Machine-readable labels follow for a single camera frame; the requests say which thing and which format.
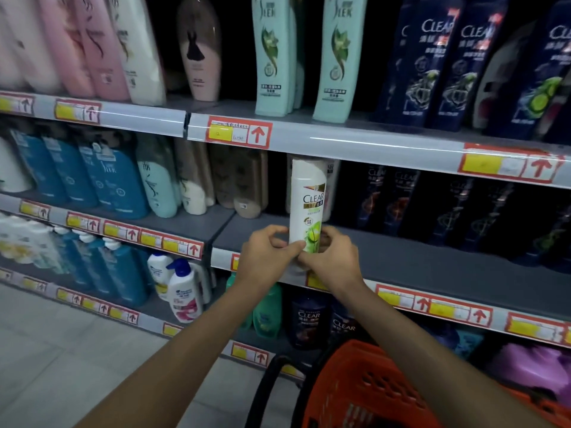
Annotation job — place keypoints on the person's right forearm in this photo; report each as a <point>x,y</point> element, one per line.
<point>424,374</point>

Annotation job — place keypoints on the grey store shelf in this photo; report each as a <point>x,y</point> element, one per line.
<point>446,267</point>

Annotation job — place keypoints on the grey metal store shelving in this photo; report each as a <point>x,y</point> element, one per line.
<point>238,131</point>

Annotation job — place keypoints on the beige bottle white base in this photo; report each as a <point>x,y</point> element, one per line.
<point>192,191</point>
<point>211,173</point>

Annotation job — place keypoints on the person's left hand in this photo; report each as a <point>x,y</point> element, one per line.
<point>263,262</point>

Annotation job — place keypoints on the white pump bottle yellow label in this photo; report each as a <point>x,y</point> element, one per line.
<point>11,240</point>
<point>42,245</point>

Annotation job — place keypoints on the small teal bottle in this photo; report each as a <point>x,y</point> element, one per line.
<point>468,345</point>

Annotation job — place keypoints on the pale pink tall bottle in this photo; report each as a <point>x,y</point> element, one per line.
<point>22,48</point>

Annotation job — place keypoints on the orange shopping basket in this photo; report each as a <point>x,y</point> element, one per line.
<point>370,387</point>

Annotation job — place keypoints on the beige bottle brown base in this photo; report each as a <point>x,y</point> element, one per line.
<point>223,178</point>
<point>250,187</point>

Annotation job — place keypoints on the mint green tall bottle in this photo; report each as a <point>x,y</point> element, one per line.
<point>339,62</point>
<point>272,62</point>

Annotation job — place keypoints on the person's left forearm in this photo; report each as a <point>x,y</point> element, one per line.
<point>178,361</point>

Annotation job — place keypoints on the purple pump bottle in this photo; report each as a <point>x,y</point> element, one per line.
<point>526,365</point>

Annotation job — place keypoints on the white tall bottle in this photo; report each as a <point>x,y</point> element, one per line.
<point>140,62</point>

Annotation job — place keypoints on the person's right hand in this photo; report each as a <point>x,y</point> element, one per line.
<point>339,267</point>

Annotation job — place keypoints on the row of slim dark bottles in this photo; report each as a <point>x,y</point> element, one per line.
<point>401,200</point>

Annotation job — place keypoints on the white bottle red label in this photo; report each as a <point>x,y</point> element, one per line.
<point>495,84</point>

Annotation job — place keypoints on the white pump bottle blue cap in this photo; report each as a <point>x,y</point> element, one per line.
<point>185,298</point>
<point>158,271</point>

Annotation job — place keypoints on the row of large navy bottles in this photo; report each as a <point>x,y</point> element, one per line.
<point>428,62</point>

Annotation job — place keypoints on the white round bottle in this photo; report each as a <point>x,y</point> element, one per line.
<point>13,173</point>

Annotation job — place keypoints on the white pink-label shampoo bottle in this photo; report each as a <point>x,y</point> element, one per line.
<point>332,191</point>

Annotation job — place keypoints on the blue square bottle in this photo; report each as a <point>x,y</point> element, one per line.
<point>67,173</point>
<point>38,169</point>
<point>116,182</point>

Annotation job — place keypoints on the navy round bottle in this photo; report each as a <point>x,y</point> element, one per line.
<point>308,320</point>
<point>341,325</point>

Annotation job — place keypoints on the teal curvy bottle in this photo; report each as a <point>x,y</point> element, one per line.
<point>156,182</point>

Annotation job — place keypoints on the pink bottle black dress print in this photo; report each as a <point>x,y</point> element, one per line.
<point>198,62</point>

